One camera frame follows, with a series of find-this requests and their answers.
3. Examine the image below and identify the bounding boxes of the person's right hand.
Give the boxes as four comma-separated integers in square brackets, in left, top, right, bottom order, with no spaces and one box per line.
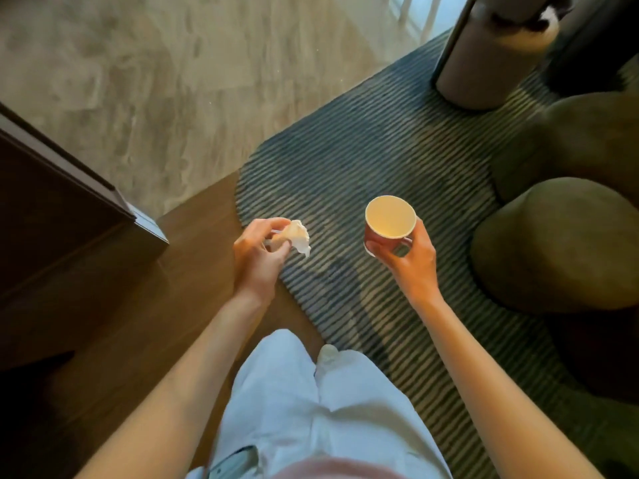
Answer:
[364,216,444,309]

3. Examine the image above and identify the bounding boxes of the person's left hand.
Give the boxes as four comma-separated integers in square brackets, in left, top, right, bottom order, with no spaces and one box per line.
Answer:
[233,218,293,306]

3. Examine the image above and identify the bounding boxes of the white tissue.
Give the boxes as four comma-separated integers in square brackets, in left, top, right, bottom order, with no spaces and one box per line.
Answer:
[269,219,312,259]

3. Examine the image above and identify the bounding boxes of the red paper cup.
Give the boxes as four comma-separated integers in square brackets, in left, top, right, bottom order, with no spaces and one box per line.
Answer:
[363,195,418,257]

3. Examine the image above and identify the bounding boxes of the person's right forearm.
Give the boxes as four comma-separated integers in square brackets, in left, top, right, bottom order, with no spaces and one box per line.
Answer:
[411,293,605,479]

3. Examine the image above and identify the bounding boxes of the person's left forearm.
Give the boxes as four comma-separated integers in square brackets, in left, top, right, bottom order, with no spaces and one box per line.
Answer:
[75,289,266,479]

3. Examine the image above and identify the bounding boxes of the person's white trousers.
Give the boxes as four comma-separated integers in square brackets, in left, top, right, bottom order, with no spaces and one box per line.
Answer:
[187,329,453,479]

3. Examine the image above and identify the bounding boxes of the person's pink top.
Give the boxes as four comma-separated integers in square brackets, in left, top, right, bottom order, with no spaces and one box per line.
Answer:
[272,456,405,479]

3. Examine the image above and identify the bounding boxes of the striped blue-green rug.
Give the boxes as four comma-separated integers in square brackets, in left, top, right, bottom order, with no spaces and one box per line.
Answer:
[234,29,639,479]

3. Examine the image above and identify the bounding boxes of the phone in trouser pocket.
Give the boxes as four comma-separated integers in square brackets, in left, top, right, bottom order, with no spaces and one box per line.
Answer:
[207,446,260,479]

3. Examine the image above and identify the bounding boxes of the white boucle armchair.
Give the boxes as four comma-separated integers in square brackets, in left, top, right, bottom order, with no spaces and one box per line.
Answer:
[431,0,575,111]

